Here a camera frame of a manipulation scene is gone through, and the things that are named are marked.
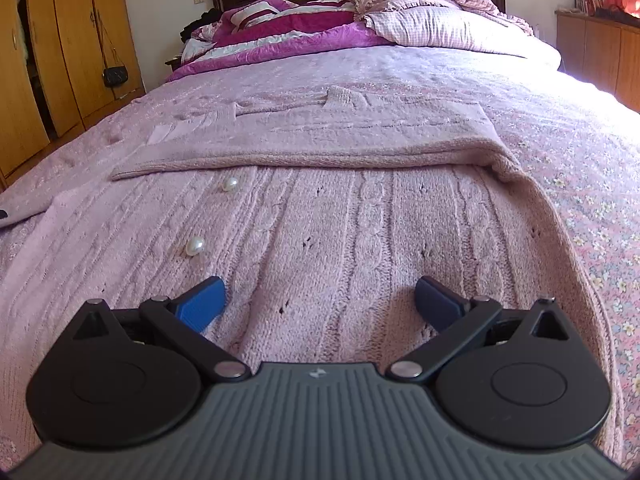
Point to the bed with floral pink sheet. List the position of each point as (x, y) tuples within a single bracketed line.
[(575, 125)]

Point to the pink checked pillow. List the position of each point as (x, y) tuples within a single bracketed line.
[(440, 30)]

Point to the wooden wardrobe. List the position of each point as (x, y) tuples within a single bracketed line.
[(55, 50)]

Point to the black handbag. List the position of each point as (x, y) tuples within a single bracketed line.
[(115, 76)]

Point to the dark clothes pile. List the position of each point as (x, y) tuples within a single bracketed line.
[(197, 25)]

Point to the pink knit cardigan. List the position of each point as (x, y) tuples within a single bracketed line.
[(320, 240)]

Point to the magenta striped blanket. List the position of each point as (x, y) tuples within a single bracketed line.
[(300, 27)]

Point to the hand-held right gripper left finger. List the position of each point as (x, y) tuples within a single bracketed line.
[(201, 305)]

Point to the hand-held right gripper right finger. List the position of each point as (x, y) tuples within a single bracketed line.
[(436, 305)]

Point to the wooden cabinet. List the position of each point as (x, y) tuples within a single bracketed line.
[(600, 50)]

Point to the dark wooden nightstand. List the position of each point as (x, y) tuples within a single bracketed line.
[(173, 62)]

